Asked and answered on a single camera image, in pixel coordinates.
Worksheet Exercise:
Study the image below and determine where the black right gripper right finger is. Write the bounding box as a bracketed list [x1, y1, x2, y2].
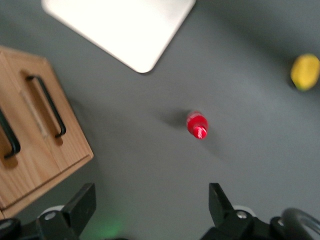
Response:
[208, 182, 235, 227]

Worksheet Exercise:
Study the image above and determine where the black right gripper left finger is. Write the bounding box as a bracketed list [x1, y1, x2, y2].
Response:
[62, 182, 97, 236]

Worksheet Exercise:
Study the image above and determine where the wooden drawer being pulled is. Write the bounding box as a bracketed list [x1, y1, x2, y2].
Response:
[0, 56, 62, 209]

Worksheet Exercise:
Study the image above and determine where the black metal drawer handle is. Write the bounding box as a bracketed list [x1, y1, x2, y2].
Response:
[25, 74, 67, 139]
[0, 106, 21, 160]

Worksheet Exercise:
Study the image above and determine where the light wooden drawer cabinet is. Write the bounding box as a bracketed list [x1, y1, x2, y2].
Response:
[0, 45, 95, 220]

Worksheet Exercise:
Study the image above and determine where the wooden closed drawer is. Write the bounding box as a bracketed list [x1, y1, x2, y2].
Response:
[2, 49, 92, 174]

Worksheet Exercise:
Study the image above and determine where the small red bottle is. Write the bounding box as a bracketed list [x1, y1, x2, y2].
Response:
[185, 109, 210, 141]

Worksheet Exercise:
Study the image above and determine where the yellow round fruit toy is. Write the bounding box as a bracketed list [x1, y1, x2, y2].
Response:
[290, 53, 320, 92]

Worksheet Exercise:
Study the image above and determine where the beige plastic tray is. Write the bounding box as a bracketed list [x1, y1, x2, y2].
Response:
[41, 0, 197, 74]

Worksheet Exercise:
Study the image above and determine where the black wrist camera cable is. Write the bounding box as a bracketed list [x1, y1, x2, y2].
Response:
[280, 207, 320, 236]

